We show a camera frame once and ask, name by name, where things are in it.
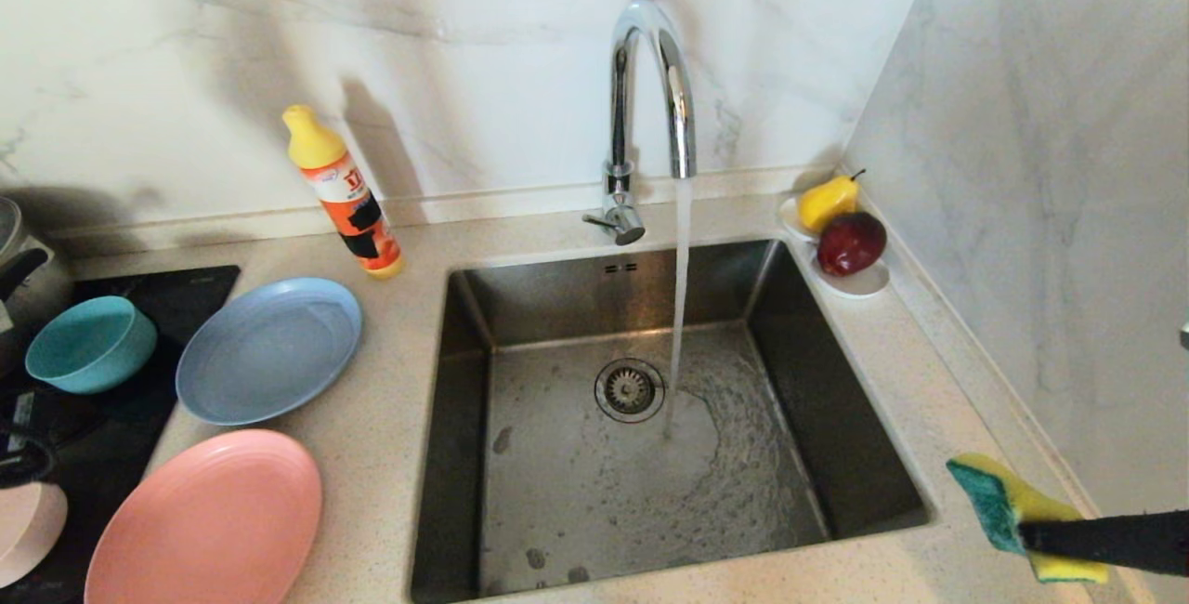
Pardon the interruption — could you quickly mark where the blue plate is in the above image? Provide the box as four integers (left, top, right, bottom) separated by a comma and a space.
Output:
176, 277, 363, 427

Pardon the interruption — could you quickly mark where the stainless steel sink basin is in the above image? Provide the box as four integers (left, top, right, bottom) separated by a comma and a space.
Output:
410, 238, 933, 603

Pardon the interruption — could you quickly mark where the dish soap bottle yellow cap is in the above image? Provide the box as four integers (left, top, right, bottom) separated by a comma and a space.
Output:
282, 104, 405, 281

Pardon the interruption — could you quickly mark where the chrome gooseneck faucet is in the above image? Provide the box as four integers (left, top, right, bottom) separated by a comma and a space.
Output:
582, 0, 698, 247

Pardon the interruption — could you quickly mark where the black glass cooktop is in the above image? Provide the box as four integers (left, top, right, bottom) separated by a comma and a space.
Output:
0, 266, 241, 604

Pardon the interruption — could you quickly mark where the small light pink plate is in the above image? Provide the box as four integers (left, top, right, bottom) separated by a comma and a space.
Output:
0, 481, 69, 589

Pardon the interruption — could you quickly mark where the small white fruit dish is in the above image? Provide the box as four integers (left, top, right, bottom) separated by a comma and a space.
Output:
778, 197, 891, 299

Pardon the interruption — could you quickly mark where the dark red apple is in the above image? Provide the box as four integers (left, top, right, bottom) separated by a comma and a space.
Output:
817, 212, 888, 278

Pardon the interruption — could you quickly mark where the steel pot black handle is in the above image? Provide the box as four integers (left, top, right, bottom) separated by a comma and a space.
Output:
0, 198, 77, 349

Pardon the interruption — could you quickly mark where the round metal drain strainer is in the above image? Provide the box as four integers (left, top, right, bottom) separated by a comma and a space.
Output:
594, 360, 666, 425

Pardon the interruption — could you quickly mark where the teal bowl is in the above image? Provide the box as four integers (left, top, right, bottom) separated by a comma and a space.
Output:
25, 295, 159, 396

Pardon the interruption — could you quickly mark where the yellow pear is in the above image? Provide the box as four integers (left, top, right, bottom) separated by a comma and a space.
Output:
798, 170, 866, 234

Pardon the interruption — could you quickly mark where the yellow green sponge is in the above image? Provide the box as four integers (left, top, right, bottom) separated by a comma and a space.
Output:
946, 453, 1112, 585

